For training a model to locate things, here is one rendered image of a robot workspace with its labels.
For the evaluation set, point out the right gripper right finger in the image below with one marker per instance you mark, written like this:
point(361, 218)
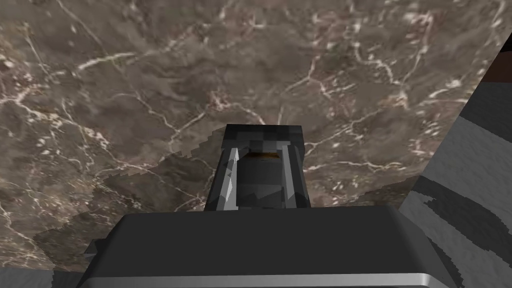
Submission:
point(294, 180)

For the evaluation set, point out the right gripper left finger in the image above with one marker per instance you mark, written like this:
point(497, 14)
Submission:
point(226, 180)

